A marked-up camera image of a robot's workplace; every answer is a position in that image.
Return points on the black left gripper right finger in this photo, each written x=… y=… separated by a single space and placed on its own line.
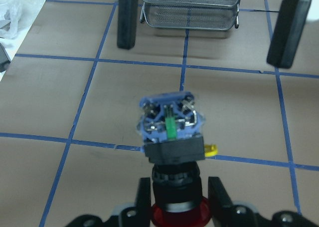
x=224 y=212

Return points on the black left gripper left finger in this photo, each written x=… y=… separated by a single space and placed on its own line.
x=138 y=214

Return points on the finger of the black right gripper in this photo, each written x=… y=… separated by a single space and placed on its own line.
x=287 y=33
x=127 y=23

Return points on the red push button switch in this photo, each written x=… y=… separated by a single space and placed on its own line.
x=170 y=127

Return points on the clear plastic bag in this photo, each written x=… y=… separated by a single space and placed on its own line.
x=16 y=15

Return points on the silver wire mesh shelf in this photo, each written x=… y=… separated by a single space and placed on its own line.
x=219 y=15

